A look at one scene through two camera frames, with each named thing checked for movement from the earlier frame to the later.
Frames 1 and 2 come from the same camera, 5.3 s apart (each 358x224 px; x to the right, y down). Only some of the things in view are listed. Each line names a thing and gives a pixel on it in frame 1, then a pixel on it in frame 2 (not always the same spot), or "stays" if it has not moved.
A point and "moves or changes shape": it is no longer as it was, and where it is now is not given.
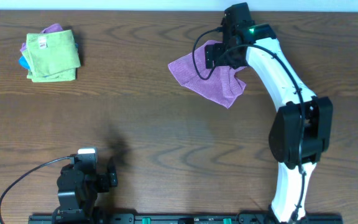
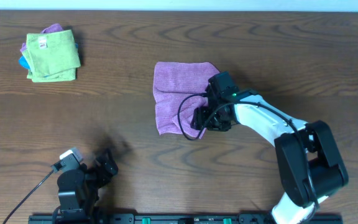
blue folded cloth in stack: x=22 y=62 stays
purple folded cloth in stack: x=55 y=27 stays
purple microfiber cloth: x=222 y=87 moves or changes shape
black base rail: x=186 y=218 stays
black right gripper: x=217 y=48 → x=200 y=116
